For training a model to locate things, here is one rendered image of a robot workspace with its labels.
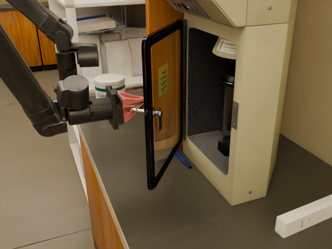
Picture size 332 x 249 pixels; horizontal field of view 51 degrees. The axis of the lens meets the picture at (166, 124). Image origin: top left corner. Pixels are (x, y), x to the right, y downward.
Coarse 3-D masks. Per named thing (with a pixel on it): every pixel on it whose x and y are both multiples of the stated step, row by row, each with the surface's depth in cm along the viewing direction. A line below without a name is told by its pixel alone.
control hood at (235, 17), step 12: (168, 0) 96; (204, 0) 73; (216, 0) 69; (228, 0) 70; (240, 0) 71; (216, 12) 74; (228, 12) 71; (240, 12) 72; (228, 24) 75; (240, 24) 73
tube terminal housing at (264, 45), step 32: (256, 0) 72; (288, 0) 75; (224, 32) 82; (256, 32) 75; (288, 32) 81; (256, 64) 79; (288, 64) 97; (256, 96) 82; (256, 128) 86; (192, 160) 114; (256, 160) 90; (224, 192) 96; (256, 192) 95
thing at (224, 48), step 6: (216, 42) 92; (222, 42) 89; (228, 42) 87; (216, 48) 90; (222, 48) 88; (228, 48) 87; (234, 48) 86; (216, 54) 90; (222, 54) 88; (228, 54) 87; (234, 54) 86
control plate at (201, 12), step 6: (174, 0) 91; (180, 0) 86; (186, 0) 82; (192, 0) 79; (186, 6) 87; (192, 6) 83; (198, 6) 79; (192, 12) 88; (198, 12) 84; (204, 12) 80; (210, 18) 81
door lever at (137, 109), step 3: (141, 102) 90; (135, 105) 89; (138, 105) 88; (141, 105) 89; (132, 108) 87; (135, 108) 87; (138, 108) 87; (141, 108) 89; (132, 111) 87; (135, 111) 87; (138, 111) 87; (141, 111) 86
